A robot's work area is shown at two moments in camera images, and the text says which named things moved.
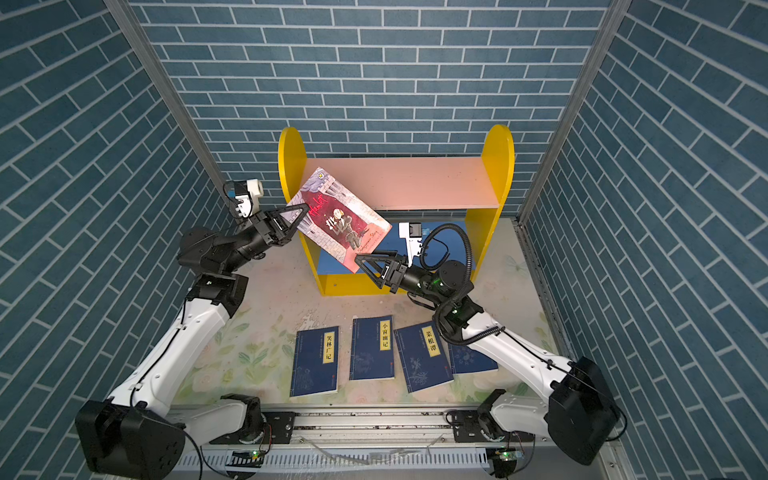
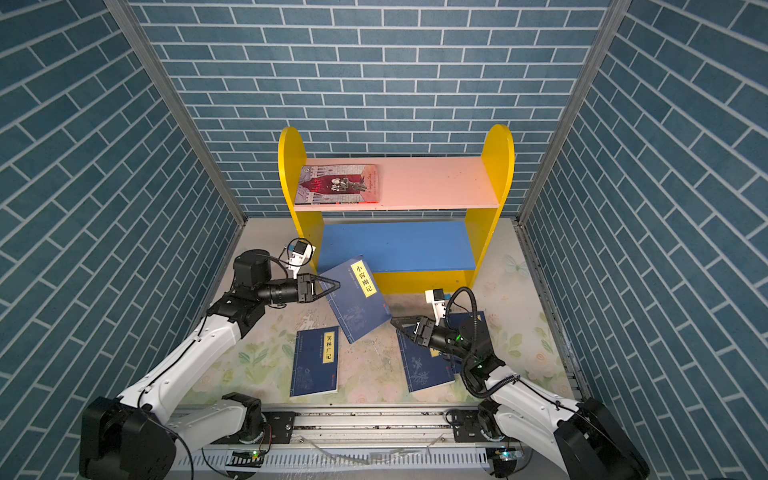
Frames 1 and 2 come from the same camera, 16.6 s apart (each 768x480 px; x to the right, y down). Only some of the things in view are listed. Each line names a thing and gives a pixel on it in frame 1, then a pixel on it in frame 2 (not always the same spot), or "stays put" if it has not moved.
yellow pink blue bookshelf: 466,193 stays put
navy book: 371,348 to 357,301
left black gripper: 263,234 to 308,288
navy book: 315,369 stays put
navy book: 423,356 stays put
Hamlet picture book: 337,220 to 337,184
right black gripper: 398,275 to 424,327
